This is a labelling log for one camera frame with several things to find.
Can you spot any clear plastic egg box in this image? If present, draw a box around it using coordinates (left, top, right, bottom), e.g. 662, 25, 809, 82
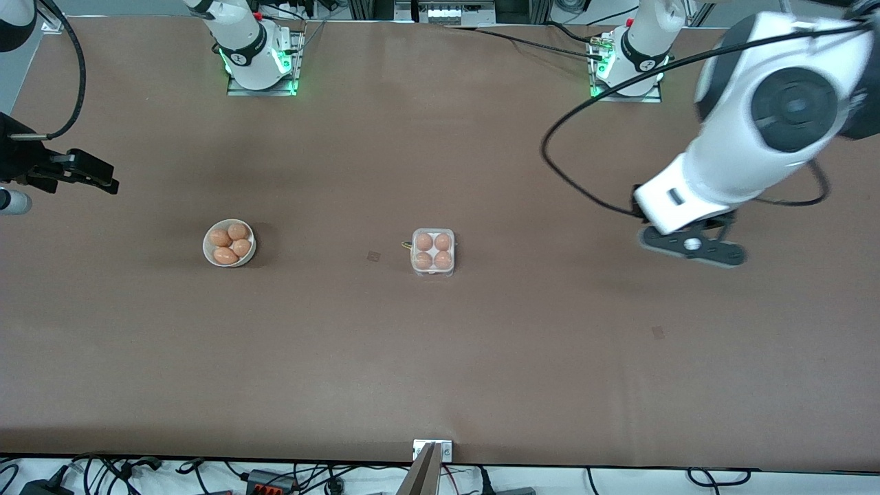
410, 228, 455, 277

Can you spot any white bowl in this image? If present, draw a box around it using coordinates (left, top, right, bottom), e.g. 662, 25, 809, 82
203, 219, 256, 267

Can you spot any black power adapter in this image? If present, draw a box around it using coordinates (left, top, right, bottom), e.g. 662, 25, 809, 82
19, 474, 75, 495

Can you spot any white power strip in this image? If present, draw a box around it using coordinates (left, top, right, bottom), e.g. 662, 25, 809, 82
417, 0, 497, 25

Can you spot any orange black connector block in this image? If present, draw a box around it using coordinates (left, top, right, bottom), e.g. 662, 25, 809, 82
246, 470, 298, 495

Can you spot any aluminium profile beam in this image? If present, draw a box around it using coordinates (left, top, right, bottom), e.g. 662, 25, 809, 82
395, 443, 444, 495

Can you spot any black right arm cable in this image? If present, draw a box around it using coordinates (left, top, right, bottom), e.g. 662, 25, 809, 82
10, 0, 87, 142

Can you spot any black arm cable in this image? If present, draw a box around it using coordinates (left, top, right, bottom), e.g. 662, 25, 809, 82
540, 21, 870, 219
10, 0, 87, 142

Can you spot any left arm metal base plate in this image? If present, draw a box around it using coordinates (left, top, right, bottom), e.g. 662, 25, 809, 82
588, 31, 663, 104

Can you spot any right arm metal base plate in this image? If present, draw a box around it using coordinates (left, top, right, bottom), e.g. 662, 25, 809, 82
227, 31, 299, 97

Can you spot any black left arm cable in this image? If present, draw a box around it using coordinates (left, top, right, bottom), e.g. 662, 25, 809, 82
540, 21, 870, 219

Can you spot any thin black table cable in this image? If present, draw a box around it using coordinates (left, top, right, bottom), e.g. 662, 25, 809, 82
447, 25, 602, 61

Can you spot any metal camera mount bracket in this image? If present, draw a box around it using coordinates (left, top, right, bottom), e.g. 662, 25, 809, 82
412, 439, 453, 463

